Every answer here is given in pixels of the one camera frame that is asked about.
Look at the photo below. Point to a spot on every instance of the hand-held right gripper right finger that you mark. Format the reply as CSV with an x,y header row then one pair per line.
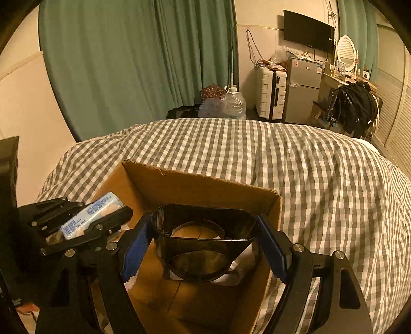
x,y
273,250

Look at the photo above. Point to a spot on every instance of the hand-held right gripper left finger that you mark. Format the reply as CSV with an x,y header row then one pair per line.
x,y
136,253

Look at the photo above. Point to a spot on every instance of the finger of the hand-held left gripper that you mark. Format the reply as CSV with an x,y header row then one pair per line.
x,y
102,224
54,212

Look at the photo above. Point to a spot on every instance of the light blue tissue packet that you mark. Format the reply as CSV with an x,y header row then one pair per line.
x,y
93,213

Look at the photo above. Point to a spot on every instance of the dark transparent plastic cup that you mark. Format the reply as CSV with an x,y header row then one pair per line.
x,y
205,231

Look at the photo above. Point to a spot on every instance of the brown cardboard box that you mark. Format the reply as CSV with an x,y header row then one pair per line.
x,y
192,189

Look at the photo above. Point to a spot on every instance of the grey white checked blanket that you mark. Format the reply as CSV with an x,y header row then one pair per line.
x,y
257,154

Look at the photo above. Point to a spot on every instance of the clear plastic water jug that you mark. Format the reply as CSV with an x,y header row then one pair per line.
x,y
234,104

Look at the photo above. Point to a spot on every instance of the clear bluish plastic bag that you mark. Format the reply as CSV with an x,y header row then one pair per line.
x,y
210,109

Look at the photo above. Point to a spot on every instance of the white suitcase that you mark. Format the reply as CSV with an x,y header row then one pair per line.
x,y
268,93

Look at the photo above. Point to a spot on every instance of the small silver fridge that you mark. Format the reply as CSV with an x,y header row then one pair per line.
x,y
303,93

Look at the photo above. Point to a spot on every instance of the wide green curtain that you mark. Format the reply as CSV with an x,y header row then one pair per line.
x,y
128,64

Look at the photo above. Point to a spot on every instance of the black clothes on chair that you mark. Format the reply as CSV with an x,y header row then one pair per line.
x,y
356,106

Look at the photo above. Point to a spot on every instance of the brown patterned bag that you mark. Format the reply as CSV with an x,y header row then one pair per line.
x,y
212,92

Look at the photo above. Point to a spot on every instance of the wooden desk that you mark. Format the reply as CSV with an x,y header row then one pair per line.
x,y
330,82

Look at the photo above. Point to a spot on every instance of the clear plastic bag on fridge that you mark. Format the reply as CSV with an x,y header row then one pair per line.
x,y
278,57

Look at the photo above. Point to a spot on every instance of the white louvered wardrobe doors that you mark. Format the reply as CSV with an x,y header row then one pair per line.
x,y
396,96

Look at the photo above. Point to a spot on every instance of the white oval mirror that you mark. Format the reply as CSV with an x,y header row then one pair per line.
x,y
347,53

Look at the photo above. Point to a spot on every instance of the narrow green curtain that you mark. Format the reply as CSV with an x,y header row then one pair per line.
x,y
356,22

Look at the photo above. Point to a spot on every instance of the black wall monitor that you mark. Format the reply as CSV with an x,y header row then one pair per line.
x,y
308,30

